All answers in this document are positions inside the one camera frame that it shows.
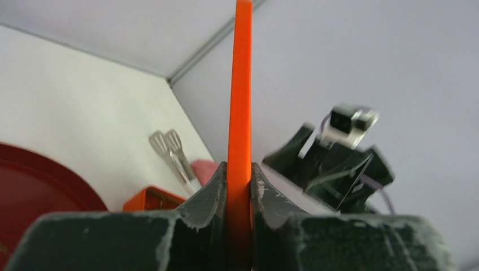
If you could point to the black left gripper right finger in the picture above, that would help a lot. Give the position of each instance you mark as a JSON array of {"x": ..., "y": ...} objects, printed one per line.
[{"x": 289, "y": 238}]

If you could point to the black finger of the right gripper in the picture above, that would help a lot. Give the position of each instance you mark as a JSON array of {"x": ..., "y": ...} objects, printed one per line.
[{"x": 285, "y": 160}]

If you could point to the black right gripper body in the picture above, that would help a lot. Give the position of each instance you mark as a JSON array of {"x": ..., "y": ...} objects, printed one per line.
[{"x": 347, "y": 178}]

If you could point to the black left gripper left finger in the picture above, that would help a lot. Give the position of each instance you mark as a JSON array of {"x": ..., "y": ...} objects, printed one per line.
[{"x": 190, "y": 237}]

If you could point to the orange box lid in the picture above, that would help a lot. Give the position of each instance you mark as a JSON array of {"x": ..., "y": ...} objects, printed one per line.
[{"x": 239, "y": 163}]

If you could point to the orange chocolate box with dividers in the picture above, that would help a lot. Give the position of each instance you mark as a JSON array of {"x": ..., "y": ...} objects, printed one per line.
[{"x": 153, "y": 198}]

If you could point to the metal tongs with white handle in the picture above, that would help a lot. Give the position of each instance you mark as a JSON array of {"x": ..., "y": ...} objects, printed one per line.
[{"x": 169, "y": 146}]

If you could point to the round red lacquer tray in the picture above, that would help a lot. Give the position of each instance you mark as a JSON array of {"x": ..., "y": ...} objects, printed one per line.
[{"x": 33, "y": 185}]

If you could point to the pink cloth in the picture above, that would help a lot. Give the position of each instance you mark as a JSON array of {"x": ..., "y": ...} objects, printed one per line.
[{"x": 204, "y": 170}]

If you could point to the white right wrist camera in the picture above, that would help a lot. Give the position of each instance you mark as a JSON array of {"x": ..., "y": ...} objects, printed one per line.
[{"x": 347, "y": 124}]

